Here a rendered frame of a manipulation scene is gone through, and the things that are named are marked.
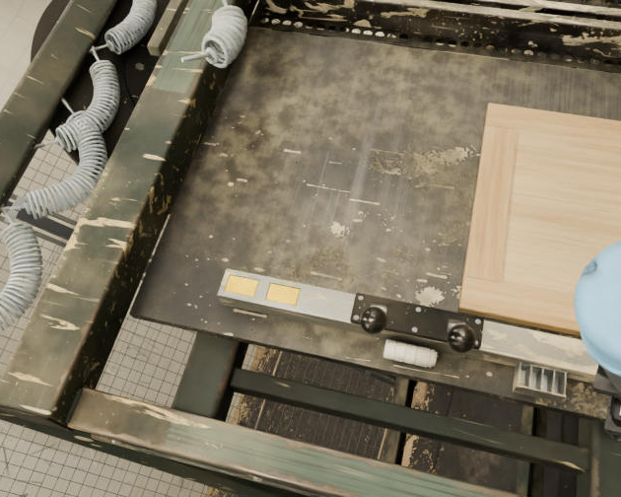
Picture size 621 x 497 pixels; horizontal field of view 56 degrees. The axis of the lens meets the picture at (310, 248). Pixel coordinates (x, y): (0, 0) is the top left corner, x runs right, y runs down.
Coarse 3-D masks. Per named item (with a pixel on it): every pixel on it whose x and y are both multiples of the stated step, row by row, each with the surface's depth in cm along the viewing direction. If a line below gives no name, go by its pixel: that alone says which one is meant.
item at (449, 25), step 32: (288, 0) 127; (320, 0) 125; (352, 0) 123; (384, 0) 122; (416, 0) 121; (448, 0) 122; (480, 0) 120; (512, 0) 119; (544, 0) 119; (416, 32) 126; (448, 32) 124; (480, 32) 122; (512, 32) 120; (544, 32) 118; (576, 32) 116; (608, 32) 115
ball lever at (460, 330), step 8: (448, 320) 89; (456, 320) 89; (448, 328) 89; (456, 328) 78; (464, 328) 78; (448, 336) 79; (456, 336) 78; (464, 336) 78; (472, 336) 78; (448, 344) 79; (456, 344) 78; (464, 344) 78; (472, 344) 78; (464, 352) 79
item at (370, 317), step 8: (376, 304) 91; (368, 312) 80; (376, 312) 80; (384, 312) 90; (360, 320) 81; (368, 320) 80; (376, 320) 80; (384, 320) 80; (368, 328) 80; (376, 328) 80
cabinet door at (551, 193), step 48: (528, 144) 109; (576, 144) 108; (480, 192) 104; (528, 192) 104; (576, 192) 103; (480, 240) 100; (528, 240) 100; (576, 240) 99; (480, 288) 96; (528, 288) 95
